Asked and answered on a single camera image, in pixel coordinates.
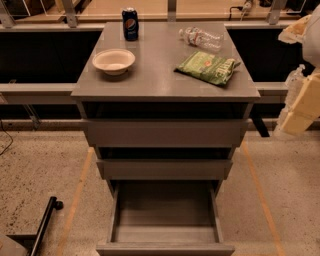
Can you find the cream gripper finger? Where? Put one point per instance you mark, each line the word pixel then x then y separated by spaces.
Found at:
pixel 306 108
pixel 294 33

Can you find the green jalapeno chip bag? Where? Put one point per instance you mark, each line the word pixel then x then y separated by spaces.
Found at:
pixel 208 67

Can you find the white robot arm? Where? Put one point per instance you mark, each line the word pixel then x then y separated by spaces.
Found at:
pixel 311 42

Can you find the grey drawer cabinet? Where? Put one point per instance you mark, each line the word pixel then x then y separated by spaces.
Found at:
pixel 151 90

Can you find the grey open bottom drawer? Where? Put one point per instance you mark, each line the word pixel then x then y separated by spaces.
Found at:
pixel 164 218

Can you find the grey middle drawer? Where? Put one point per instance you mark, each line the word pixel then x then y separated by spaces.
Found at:
pixel 164 169

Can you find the grey top drawer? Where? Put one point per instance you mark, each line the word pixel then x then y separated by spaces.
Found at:
pixel 159 133

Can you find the clear hand sanitizer bottle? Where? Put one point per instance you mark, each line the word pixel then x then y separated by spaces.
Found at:
pixel 294 83

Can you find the clear plastic water bottle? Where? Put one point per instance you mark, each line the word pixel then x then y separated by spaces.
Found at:
pixel 197 37

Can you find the blue pepsi can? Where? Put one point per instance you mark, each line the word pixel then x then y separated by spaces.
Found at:
pixel 130 24

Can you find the white paper bowl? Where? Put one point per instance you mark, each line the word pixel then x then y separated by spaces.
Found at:
pixel 113 61

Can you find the black wheeled cart leg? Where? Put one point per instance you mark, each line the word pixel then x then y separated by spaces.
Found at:
pixel 32 242

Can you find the grey metal rail frame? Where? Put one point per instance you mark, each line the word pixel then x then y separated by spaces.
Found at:
pixel 41 65

